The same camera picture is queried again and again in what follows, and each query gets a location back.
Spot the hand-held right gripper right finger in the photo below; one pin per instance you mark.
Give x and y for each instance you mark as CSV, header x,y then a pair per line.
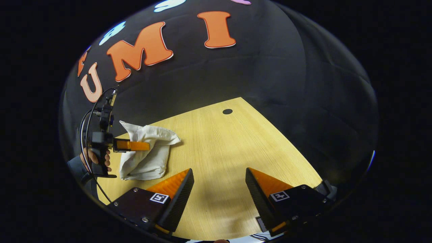
x,y
258,199

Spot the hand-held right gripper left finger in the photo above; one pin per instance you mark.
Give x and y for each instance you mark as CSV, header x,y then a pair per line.
x,y
179,199

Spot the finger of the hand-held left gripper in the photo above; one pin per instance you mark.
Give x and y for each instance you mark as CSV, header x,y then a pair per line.
x,y
135,145

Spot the white jeans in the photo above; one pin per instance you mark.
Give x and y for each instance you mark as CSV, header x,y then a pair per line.
x,y
148,162

